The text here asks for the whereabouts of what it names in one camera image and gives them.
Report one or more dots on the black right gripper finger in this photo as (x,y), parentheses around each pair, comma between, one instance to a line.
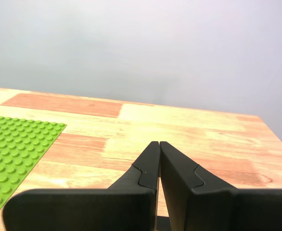
(227,209)
(83,209)

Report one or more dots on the green studded baseplate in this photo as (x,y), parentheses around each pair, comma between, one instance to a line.
(15,156)

